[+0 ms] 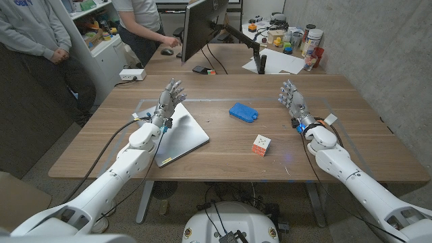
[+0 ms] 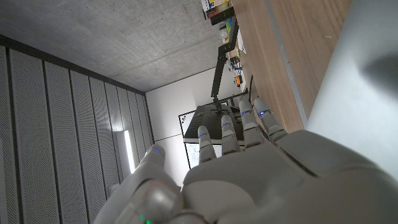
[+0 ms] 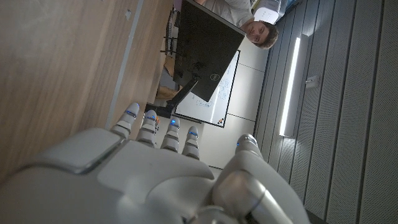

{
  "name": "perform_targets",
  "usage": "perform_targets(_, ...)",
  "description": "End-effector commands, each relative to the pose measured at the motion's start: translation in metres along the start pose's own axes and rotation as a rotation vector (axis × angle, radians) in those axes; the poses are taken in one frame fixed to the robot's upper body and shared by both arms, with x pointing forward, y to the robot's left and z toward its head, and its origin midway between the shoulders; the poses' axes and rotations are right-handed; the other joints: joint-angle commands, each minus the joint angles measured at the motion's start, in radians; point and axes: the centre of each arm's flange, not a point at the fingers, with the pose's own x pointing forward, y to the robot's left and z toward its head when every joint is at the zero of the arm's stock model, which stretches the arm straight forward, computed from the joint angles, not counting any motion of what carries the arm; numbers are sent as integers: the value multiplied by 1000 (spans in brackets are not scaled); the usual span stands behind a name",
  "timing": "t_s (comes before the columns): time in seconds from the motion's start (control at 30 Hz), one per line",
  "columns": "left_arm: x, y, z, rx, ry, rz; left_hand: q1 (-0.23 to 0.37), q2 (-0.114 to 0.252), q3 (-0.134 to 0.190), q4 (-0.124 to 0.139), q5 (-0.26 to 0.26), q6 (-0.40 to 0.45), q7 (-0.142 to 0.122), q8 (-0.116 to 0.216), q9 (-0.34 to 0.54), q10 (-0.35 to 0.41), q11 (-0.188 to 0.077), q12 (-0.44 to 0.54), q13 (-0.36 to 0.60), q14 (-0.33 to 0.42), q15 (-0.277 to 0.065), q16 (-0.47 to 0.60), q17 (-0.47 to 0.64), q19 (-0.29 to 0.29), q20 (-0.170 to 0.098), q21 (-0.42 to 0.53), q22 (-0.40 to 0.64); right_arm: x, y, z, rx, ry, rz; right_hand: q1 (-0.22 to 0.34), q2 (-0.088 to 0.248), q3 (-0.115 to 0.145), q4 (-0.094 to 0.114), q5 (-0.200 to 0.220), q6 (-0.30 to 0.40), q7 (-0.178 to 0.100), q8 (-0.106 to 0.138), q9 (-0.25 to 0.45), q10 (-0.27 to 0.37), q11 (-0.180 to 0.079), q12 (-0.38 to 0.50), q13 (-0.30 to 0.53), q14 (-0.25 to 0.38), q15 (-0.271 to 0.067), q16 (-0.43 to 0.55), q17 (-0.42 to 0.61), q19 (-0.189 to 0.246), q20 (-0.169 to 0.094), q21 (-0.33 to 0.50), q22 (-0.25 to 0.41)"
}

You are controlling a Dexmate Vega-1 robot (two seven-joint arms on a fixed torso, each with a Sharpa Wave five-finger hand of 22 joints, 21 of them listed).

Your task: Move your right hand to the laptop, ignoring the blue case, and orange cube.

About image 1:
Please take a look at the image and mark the red plastic cup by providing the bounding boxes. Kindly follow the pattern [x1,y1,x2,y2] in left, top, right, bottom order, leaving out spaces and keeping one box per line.
[310,46,325,68]

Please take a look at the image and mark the white shelf cabinet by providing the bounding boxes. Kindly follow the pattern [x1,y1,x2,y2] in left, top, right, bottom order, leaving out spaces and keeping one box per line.
[50,0,129,105]

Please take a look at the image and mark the white paper sheets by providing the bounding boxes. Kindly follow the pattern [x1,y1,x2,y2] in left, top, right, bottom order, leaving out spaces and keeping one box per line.
[242,48,306,76]

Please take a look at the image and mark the small wooden box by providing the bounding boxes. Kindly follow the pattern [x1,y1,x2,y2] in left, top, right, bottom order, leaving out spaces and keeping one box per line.
[267,29,285,45]

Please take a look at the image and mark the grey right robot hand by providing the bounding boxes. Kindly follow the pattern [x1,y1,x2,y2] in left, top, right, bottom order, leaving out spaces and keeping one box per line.
[277,79,318,131]

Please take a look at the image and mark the white robot torso base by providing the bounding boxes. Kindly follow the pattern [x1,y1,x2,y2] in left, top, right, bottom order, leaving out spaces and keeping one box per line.
[181,201,280,243]

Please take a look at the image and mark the clear plastic cup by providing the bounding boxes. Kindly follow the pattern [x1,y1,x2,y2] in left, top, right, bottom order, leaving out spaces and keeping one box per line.
[290,32,304,51]

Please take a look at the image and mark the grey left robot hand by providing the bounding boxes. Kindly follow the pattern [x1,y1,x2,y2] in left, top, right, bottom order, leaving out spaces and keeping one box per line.
[151,78,188,128]

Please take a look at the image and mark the grey and black headset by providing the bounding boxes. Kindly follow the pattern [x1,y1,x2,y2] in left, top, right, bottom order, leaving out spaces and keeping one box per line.
[269,12,290,31]

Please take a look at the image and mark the black computer monitor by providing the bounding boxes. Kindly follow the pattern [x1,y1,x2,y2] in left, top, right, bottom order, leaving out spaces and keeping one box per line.
[181,0,230,64]

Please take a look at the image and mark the dark brown partition panel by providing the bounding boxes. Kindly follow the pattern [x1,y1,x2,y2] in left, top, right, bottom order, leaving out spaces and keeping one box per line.
[0,42,88,180]

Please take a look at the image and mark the silver closed laptop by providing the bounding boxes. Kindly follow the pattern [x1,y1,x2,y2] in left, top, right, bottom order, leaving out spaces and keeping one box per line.
[132,102,211,169]

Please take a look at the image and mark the white sneaker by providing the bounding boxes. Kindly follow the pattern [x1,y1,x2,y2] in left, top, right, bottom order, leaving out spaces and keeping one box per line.
[103,198,117,217]
[90,215,109,235]

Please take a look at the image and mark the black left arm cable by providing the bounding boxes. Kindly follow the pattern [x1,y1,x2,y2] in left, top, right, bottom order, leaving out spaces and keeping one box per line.
[61,116,153,205]

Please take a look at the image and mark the blue plastic case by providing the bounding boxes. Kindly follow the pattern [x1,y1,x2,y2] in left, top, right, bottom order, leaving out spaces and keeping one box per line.
[228,102,259,124]

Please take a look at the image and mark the beige cardboard box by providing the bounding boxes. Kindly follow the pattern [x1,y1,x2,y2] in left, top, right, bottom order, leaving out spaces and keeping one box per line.
[0,171,53,234]

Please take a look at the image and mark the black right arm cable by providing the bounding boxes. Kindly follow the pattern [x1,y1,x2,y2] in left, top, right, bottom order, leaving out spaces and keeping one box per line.
[300,133,408,243]

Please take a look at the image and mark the dark tall canister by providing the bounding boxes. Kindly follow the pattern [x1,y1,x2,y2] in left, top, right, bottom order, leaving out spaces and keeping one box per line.
[301,24,317,48]

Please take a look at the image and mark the person in grey hoodie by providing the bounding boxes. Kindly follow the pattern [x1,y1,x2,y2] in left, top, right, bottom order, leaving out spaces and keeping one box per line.
[0,0,97,128]

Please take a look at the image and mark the black device on torso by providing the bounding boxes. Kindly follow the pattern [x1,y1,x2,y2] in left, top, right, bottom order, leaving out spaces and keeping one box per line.
[219,231,249,243]

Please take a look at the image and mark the black monitor cable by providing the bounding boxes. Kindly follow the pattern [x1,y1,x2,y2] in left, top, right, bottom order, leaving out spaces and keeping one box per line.
[206,43,229,75]
[200,49,217,72]

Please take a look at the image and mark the white and orange puzzle cube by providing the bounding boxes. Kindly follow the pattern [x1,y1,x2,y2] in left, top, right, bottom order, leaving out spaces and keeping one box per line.
[251,134,272,157]

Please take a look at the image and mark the clear glass jar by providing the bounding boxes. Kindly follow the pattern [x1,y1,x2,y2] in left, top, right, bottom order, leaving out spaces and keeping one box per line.
[302,53,318,72]

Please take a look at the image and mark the person in grey t-shirt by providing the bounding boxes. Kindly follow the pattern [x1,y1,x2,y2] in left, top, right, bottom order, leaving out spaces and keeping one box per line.
[111,0,182,68]

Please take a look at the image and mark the white power strip box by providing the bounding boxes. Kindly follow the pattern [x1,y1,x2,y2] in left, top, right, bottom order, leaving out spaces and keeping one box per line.
[119,68,147,82]

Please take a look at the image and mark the black round floor fan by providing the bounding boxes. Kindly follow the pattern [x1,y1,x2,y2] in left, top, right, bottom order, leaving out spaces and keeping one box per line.
[151,181,179,200]

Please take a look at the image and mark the grey metal table leg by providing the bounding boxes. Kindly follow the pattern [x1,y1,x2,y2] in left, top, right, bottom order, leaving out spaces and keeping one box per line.
[135,180,155,225]
[305,182,327,229]

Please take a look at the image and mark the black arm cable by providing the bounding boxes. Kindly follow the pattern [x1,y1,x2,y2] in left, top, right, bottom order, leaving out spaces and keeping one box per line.
[300,133,408,243]
[61,116,153,205]

